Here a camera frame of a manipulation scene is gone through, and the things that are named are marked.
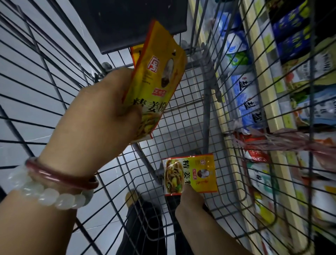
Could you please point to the person's left hand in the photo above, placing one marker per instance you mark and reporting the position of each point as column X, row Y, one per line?
column 94, row 126

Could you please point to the person's right hand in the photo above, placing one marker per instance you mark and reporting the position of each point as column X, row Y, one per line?
column 190, row 205

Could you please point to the yellow vegetable food packet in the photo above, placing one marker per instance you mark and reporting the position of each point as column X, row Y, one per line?
column 136, row 52
column 157, row 68
column 194, row 173

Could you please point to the wooden store shelving with goods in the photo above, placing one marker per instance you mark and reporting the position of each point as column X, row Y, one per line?
column 262, row 79

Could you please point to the person's right forearm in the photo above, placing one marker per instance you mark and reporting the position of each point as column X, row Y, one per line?
column 210, row 239

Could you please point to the black plastic cart flap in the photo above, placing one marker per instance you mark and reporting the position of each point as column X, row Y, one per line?
column 131, row 26

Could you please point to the black trousers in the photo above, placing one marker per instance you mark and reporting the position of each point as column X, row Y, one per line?
column 141, row 231

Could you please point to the brown shoe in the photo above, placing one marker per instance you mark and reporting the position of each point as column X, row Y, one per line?
column 131, row 198

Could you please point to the rows of assorted seasoning packets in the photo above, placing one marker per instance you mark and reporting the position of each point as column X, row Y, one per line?
column 267, row 178

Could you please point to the row of blue packets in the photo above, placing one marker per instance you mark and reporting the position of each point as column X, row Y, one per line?
column 246, row 105

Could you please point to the blue white pouch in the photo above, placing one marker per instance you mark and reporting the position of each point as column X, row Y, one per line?
column 317, row 107

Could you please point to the pale green pouch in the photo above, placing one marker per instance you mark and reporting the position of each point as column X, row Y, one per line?
column 315, row 65

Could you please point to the row of small dark bottles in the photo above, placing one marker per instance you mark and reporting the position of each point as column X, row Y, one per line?
column 294, row 26

